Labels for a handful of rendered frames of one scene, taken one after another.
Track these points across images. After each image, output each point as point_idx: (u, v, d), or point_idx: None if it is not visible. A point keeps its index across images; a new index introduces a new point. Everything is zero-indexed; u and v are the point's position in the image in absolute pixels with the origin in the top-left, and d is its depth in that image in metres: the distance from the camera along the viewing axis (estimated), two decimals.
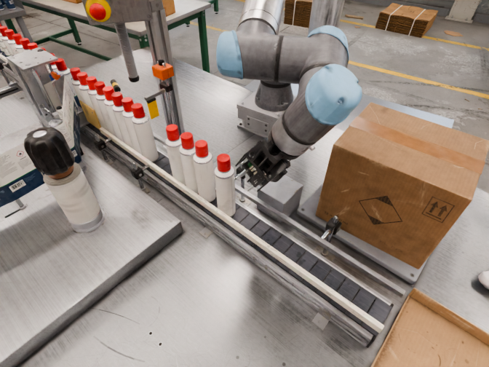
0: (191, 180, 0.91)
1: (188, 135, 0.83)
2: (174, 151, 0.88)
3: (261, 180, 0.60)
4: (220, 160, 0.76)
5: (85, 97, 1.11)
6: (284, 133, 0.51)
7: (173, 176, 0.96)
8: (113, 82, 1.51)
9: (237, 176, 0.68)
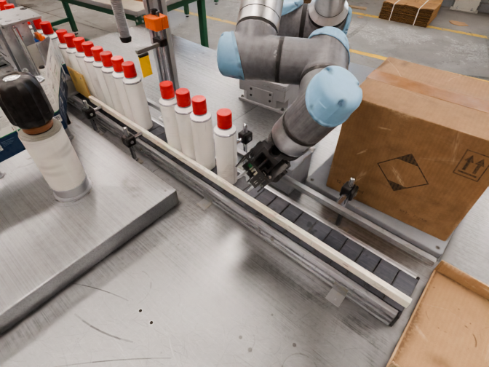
0: (188, 145, 0.82)
1: (183, 90, 0.74)
2: (168, 111, 0.79)
3: (261, 180, 0.60)
4: (221, 114, 0.66)
5: (73, 62, 1.02)
6: (284, 135, 0.51)
7: (168, 143, 0.87)
8: None
9: (237, 177, 0.68)
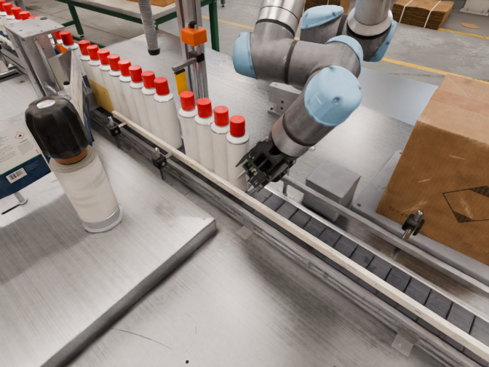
0: (209, 157, 0.79)
1: (205, 100, 0.70)
2: (189, 123, 0.75)
3: (261, 180, 0.60)
4: (234, 121, 0.64)
5: (96, 76, 0.95)
6: (284, 135, 0.51)
7: (187, 156, 0.83)
8: None
9: (237, 177, 0.68)
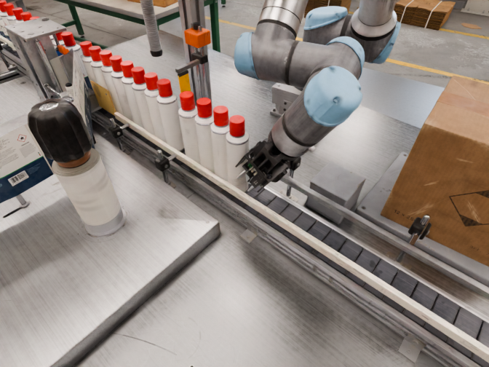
0: (209, 157, 0.78)
1: (205, 100, 0.70)
2: (189, 123, 0.75)
3: (261, 180, 0.60)
4: (234, 121, 0.64)
5: (98, 77, 0.95)
6: (284, 135, 0.51)
7: (187, 156, 0.83)
8: None
9: (237, 177, 0.68)
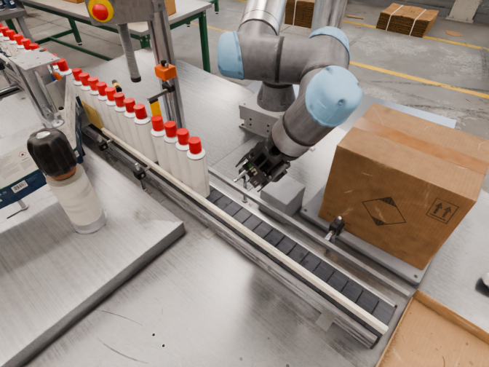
0: (177, 168, 0.95)
1: (171, 123, 0.87)
2: (159, 140, 0.91)
3: (261, 180, 0.60)
4: (191, 142, 0.81)
5: (87, 98, 1.11)
6: (284, 135, 0.51)
7: (160, 167, 0.99)
8: (114, 82, 1.50)
9: (237, 177, 0.68)
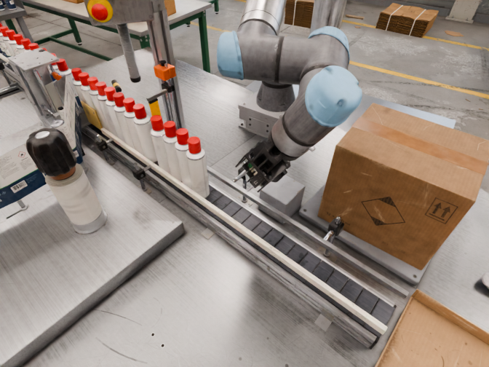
0: (176, 168, 0.95)
1: (170, 123, 0.87)
2: (158, 140, 0.91)
3: (261, 180, 0.60)
4: (191, 142, 0.81)
5: (86, 98, 1.11)
6: (284, 135, 0.51)
7: (159, 167, 0.99)
8: (114, 82, 1.50)
9: (237, 177, 0.68)
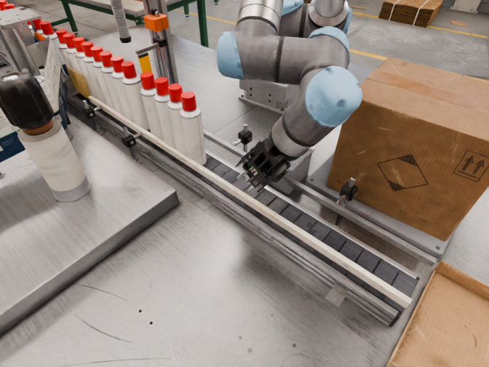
0: (169, 133, 0.86)
1: (162, 79, 0.78)
2: (150, 101, 0.82)
3: (261, 180, 0.60)
4: (185, 97, 0.71)
5: (73, 62, 1.02)
6: (284, 135, 0.51)
7: (151, 133, 0.90)
8: None
9: (237, 177, 0.68)
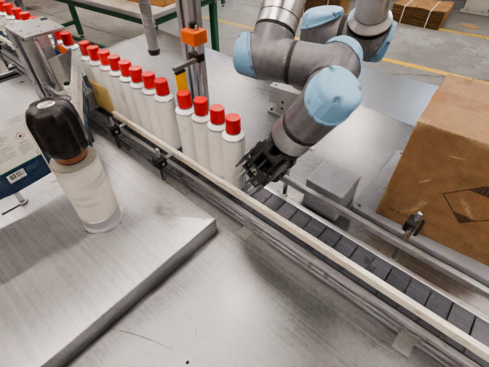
0: (205, 155, 0.79)
1: (201, 98, 0.71)
2: (185, 121, 0.76)
3: (261, 180, 0.60)
4: (230, 119, 0.65)
5: (96, 76, 0.95)
6: (284, 135, 0.51)
7: (184, 154, 0.84)
8: None
9: (237, 177, 0.68)
